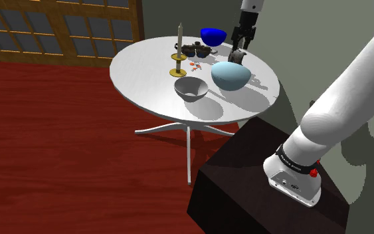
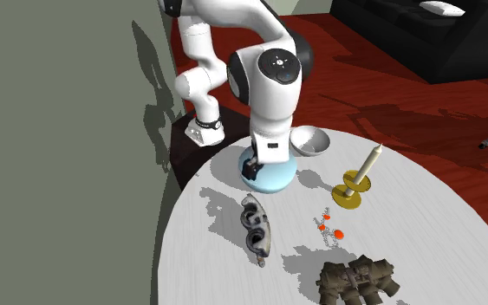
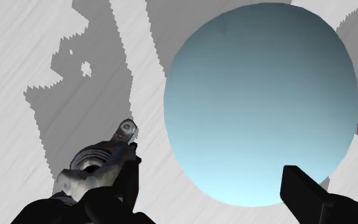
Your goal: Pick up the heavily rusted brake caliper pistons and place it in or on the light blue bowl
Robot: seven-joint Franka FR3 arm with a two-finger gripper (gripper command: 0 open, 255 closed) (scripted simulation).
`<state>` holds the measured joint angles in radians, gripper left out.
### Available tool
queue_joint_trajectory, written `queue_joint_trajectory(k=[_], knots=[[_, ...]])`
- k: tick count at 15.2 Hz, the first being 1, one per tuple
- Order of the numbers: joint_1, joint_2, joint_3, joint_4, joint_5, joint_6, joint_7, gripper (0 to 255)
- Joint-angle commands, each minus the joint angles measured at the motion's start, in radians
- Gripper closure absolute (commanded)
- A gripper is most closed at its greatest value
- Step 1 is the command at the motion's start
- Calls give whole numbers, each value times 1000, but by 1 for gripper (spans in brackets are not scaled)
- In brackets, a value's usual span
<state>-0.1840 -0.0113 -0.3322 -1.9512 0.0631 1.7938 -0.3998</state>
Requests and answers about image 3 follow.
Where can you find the grey metal kitchen tool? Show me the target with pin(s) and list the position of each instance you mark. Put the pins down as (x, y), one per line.
(98, 164)

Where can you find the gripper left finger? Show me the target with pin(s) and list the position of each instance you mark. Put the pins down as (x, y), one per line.
(104, 204)

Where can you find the light blue round plate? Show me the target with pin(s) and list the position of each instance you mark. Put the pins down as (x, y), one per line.
(260, 105)

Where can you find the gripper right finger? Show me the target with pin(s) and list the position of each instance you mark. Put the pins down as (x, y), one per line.
(309, 198)

